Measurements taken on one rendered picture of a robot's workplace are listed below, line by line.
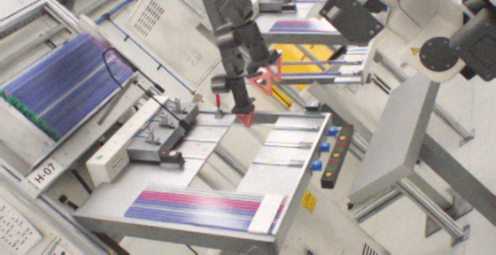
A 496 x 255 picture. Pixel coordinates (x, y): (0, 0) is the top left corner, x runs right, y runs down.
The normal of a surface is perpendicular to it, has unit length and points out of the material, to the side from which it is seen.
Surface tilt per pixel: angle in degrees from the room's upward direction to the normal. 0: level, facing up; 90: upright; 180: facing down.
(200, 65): 90
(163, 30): 90
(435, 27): 90
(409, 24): 90
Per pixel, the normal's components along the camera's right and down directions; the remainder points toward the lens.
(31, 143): -0.35, 0.51
